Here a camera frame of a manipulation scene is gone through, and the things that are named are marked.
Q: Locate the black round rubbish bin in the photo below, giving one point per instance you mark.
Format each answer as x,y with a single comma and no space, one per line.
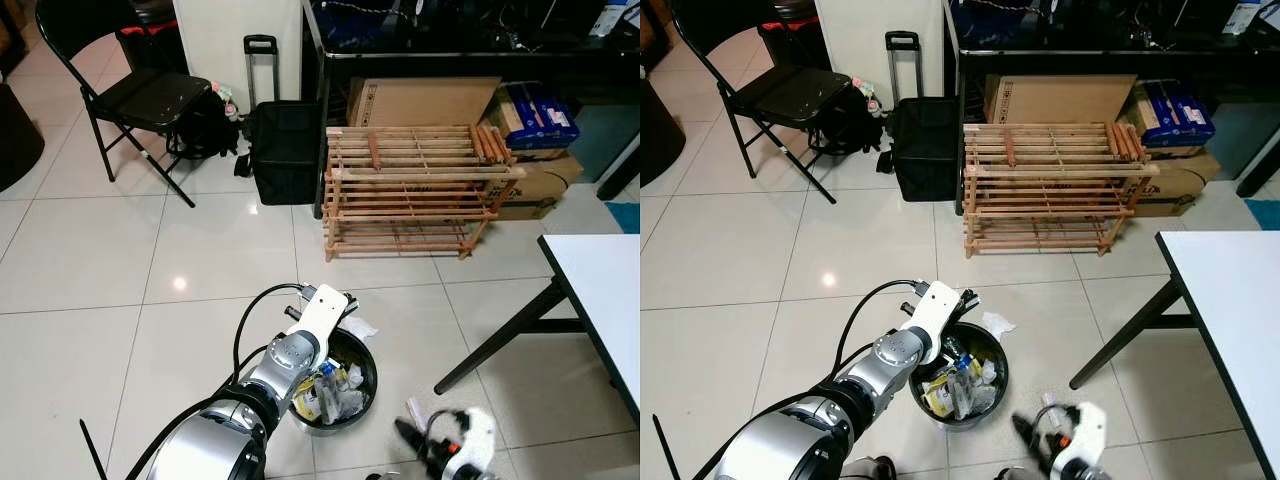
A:
335,428
960,422

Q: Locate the blue floor mat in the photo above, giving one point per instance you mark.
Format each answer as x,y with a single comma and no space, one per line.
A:
1262,213
622,217

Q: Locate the printed brown cardboard box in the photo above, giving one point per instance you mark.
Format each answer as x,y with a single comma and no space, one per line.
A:
1185,182
545,185

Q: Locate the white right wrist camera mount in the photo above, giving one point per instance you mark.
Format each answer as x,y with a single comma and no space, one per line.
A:
1090,435
478,440

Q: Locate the black folding chair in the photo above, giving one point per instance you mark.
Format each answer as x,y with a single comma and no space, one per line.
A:
790,95
150,95

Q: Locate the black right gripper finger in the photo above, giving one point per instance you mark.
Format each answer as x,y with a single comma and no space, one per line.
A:
1027,435
410,435

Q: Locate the blue printed carton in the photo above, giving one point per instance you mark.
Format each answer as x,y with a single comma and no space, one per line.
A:
1178,112
540,115

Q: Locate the white crumpled paper napkin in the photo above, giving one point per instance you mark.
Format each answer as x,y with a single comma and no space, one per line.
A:
998,322
360,327

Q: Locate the black trolley bag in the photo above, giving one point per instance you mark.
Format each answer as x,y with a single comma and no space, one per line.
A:
285,150
925,150

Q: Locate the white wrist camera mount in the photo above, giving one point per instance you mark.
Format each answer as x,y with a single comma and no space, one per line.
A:
322,312
478,440
940,305
1090,435

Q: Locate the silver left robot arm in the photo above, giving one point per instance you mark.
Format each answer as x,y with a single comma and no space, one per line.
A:
895,355
285,360

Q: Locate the white folding table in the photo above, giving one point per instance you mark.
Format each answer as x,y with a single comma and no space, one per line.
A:
610,290
1230,300

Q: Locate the black backpack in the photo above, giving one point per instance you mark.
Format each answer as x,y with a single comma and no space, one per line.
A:
205,130
850,125

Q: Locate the clear plastic bottle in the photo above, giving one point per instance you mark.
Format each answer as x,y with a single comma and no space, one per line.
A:
330,385
960,385

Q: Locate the white and blue carton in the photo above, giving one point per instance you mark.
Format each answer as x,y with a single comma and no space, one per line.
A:
612,15
1248,15

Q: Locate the black desk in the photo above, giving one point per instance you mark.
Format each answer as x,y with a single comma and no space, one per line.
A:
450,60
1090,55

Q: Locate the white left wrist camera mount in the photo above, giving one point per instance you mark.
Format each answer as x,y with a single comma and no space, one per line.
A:
940,305
322,312

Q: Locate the thin black rod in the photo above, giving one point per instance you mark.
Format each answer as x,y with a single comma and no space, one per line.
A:
662,450
92,450

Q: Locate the large plain cardboard box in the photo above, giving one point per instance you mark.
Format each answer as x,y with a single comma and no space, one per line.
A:
1060,98
420,100

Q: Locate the wooden slatted shoe rack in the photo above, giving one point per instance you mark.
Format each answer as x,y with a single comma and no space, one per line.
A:
420,172
1055,168

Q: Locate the yellow packet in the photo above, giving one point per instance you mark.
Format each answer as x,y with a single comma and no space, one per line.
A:
308,402
935,397

